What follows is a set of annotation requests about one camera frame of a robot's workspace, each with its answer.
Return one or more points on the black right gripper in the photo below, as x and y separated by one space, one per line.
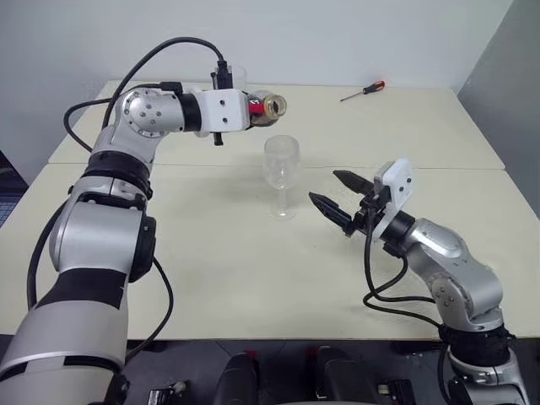
369 206

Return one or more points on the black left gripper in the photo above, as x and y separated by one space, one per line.
218 139

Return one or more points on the red label drink bottle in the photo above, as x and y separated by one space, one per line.
274 105

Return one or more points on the clear wine glass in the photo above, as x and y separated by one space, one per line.
282 160

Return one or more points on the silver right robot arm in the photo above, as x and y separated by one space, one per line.
455 261

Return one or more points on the clear glass tumbler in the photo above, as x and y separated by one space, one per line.
240 78

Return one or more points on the dark rounded shape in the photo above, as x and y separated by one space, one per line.
240 379
337 375

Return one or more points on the black block with white tag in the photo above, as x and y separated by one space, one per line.
394 389
166 394

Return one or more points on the dark blue crate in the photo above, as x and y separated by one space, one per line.
6 202

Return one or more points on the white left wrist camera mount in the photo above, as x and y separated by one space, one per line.
223 111

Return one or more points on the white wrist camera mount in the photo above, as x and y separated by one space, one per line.
223 111
398 177

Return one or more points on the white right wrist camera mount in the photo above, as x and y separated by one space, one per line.
398 177

